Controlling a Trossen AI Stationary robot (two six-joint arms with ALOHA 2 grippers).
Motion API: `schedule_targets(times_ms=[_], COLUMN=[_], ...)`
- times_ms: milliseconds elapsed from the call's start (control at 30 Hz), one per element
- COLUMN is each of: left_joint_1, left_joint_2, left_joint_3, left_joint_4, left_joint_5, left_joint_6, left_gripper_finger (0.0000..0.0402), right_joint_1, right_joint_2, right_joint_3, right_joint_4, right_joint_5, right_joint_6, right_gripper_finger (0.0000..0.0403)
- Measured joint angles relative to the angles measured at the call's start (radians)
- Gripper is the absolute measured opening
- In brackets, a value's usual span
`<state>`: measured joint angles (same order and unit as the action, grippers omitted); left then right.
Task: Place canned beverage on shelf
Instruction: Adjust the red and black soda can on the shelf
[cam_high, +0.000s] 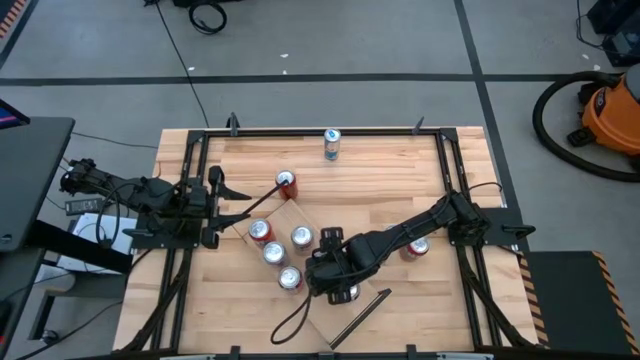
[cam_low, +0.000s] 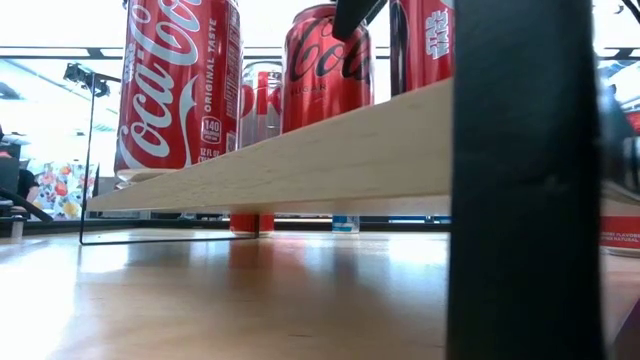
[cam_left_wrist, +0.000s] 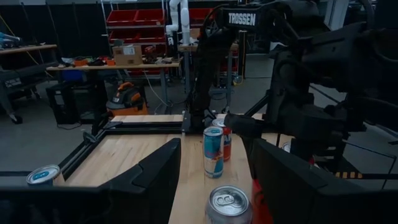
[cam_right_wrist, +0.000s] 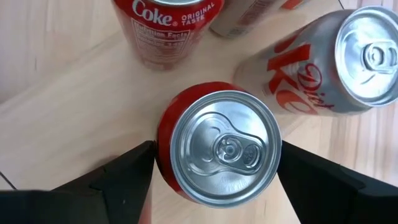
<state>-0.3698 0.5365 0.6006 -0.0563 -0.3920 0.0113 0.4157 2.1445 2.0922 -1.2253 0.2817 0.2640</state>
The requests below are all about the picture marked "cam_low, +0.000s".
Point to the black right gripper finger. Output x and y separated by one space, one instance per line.
352 17

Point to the red Coca-Cola Zero Sugar can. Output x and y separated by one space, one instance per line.
325 85

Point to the red Coca-Cola Star Wars can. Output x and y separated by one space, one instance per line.
425 55

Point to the wooden shelf with black legs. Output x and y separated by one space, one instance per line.
325 170

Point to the red Coca-Cola Original Taste can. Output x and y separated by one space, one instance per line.
175 100

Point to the red cherry Coca-Cola Zero can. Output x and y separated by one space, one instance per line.
620 235

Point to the blue silver Red Bull can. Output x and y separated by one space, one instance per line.
345 224

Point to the black ceiling-mounted device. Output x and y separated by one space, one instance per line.
80 75

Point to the floral patterned cloth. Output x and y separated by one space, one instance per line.
65 192

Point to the person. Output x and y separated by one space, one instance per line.
26 182

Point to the black equipment box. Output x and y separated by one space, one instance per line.
9 170

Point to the black chair armrest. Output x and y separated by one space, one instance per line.
25 202

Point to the grey metal post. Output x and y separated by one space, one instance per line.
16 229

